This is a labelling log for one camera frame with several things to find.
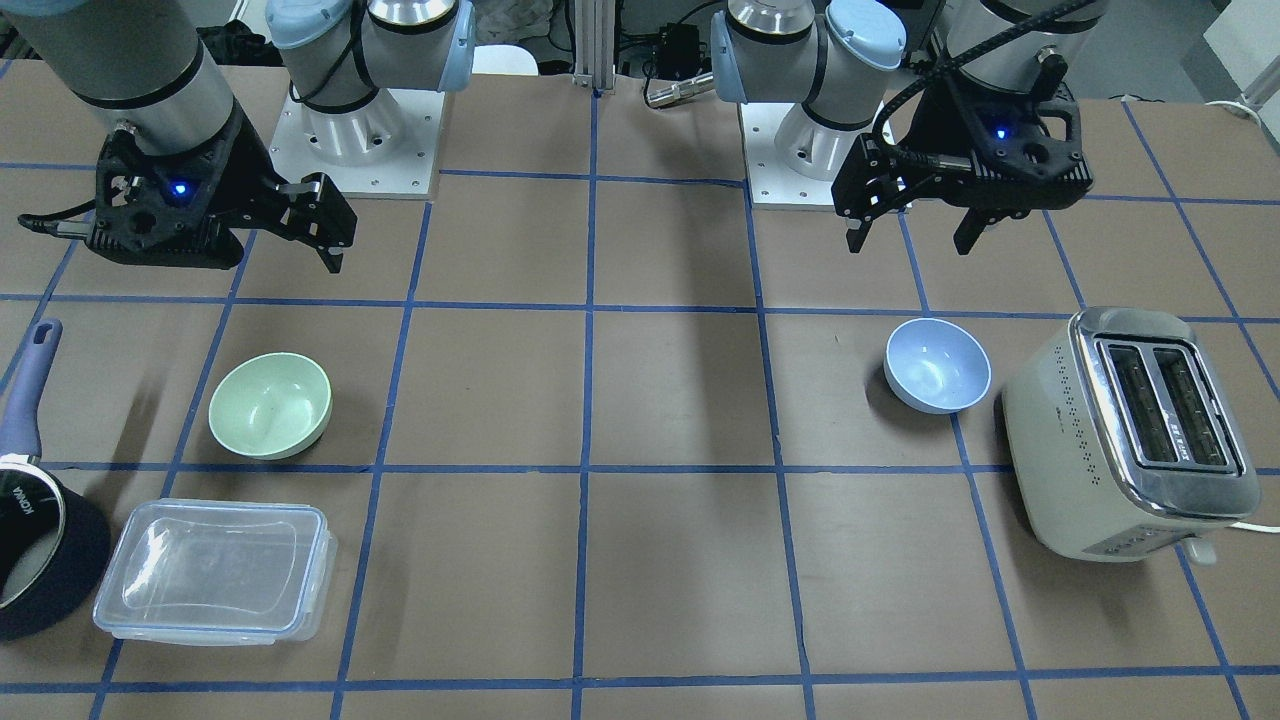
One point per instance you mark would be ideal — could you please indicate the blue bowl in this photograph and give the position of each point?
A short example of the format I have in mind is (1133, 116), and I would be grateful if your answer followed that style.
(936, 367)

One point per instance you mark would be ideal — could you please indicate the green bowl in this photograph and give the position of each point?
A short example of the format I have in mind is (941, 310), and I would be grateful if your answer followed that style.
(271, 406)

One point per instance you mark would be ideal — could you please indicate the robot arm over green bowl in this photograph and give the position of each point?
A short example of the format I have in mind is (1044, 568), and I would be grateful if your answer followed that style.
(145, 62)

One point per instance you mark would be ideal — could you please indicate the dark saucepan with purple handle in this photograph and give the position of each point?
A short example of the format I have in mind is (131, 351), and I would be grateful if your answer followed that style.
(55, 544)

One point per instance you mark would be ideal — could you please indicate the black gripper near toaster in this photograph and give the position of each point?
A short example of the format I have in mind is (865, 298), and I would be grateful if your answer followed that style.
(921, 133)

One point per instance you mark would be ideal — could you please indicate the robot arm over blue bowl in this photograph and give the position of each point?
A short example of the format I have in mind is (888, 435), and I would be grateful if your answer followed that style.
(837, 61)

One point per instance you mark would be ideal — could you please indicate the black gripper near saucepan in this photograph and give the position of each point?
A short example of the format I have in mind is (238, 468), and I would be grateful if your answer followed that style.
(254, 172)

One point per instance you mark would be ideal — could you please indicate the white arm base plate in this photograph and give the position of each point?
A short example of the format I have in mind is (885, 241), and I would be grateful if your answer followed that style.
(792, 159)
(386, 150)

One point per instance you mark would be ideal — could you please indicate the cream and chrome toaster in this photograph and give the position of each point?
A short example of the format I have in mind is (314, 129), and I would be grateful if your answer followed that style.
(1122, 440)

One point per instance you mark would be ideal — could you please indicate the clear plastic food container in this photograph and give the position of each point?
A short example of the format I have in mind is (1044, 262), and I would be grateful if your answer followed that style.
(217, 573)

